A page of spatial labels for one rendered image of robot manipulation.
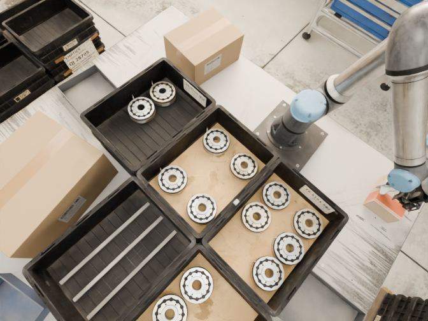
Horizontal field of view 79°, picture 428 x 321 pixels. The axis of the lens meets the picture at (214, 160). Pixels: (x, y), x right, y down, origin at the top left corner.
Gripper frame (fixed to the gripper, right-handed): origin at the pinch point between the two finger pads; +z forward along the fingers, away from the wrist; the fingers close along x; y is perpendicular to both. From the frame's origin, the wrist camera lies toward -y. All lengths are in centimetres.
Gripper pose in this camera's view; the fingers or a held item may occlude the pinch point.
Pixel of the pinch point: (392, 197)
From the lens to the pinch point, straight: 131.0
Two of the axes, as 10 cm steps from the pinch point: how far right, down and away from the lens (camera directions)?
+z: -0.8, 3.6, 9.3
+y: -6.5, 6.9, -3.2
